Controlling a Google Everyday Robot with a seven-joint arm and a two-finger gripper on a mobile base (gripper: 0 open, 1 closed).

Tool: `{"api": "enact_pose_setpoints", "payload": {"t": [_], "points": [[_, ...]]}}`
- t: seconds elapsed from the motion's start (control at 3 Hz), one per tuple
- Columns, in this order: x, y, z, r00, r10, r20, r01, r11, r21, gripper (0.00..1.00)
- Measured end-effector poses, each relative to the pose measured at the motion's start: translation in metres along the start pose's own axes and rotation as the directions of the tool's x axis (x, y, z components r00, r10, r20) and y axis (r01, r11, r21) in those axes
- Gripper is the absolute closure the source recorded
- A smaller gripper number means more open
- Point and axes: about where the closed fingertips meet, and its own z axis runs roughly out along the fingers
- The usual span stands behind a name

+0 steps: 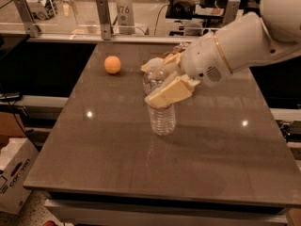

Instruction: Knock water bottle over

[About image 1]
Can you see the clear plastic water bottle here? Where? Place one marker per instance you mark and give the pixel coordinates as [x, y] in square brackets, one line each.
[162, 120]

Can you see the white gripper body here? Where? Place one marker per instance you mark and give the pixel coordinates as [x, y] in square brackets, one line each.
[203, 59]

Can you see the middle metal bracket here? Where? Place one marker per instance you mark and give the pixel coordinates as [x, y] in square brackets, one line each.
[104, 18]

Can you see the brown yellow chip bag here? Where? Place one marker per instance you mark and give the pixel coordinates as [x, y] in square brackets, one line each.
[180, 48]

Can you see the left metal bracket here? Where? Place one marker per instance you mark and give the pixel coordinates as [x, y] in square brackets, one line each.
[30, 27]

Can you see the metal bracket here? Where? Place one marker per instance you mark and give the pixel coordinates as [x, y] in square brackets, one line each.
[230, 11]
[30, 27]
[104, 18]

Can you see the white cardboard box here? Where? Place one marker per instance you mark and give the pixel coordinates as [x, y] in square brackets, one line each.
[16, 160]

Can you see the right metal bracket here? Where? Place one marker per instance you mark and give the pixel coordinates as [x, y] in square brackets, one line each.
[230, 11]

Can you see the orange fruit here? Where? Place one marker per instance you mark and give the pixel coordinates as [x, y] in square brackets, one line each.
[112, 64]

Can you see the numbered white sign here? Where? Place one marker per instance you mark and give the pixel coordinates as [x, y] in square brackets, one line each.
[125, 14]

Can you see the grey table frame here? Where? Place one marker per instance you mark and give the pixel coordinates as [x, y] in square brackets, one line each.
[121, 214]

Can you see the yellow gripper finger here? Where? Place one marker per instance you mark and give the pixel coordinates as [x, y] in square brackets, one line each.
[165, 65]
[175, 88]

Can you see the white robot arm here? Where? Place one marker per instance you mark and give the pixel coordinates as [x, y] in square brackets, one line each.
[271, 36]

